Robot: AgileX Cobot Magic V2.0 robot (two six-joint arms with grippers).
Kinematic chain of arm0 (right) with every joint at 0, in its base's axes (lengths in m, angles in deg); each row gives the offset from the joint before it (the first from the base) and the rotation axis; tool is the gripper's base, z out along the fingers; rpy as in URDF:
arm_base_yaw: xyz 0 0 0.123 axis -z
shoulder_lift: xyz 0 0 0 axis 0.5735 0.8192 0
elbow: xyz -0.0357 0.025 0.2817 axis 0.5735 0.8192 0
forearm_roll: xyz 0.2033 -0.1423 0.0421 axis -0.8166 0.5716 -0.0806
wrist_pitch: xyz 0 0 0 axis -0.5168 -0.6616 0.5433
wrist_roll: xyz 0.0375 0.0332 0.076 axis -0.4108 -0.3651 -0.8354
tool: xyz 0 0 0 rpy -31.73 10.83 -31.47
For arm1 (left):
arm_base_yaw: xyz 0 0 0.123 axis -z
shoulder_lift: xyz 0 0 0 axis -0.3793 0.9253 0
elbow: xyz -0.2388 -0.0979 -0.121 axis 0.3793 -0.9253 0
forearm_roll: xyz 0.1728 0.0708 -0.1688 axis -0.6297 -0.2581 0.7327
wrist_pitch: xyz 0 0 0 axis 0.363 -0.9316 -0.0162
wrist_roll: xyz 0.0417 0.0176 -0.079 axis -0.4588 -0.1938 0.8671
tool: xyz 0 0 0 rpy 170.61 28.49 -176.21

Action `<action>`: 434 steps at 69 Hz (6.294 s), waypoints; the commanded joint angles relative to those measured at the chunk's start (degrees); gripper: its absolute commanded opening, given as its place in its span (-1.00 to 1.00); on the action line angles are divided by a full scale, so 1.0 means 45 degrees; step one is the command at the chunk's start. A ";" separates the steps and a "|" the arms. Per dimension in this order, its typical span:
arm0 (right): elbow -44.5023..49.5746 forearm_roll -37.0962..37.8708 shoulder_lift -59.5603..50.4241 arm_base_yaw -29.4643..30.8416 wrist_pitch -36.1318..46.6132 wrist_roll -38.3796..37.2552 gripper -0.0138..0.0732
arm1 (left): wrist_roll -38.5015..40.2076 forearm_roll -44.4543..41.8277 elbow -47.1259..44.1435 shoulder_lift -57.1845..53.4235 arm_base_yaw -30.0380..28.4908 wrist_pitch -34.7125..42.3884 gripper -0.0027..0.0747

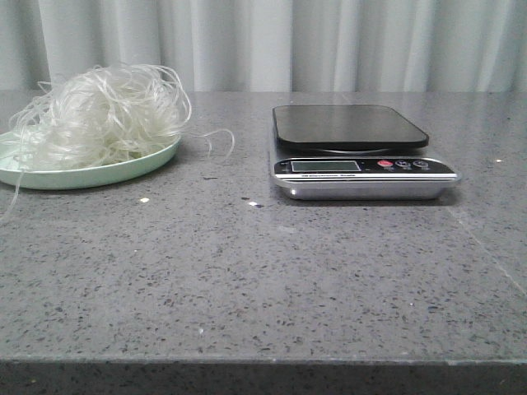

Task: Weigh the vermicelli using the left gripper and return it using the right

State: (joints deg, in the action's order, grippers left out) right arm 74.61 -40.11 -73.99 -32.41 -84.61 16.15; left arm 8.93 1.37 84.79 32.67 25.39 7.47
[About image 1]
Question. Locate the white vermicelli noodle bundle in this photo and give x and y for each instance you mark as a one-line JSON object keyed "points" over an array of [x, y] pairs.
{"points": [[105, 116]]}

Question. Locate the silver black kitchen scale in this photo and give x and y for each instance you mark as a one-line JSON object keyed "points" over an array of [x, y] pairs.
{"points": [[353, 152]]}

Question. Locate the white pleated curtain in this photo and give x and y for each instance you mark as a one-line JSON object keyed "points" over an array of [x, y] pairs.
{"points": [[274, 45]]}

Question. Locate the mint green plastic plate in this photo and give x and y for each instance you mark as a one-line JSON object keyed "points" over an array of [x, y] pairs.
{"points": [[82, 178]]}

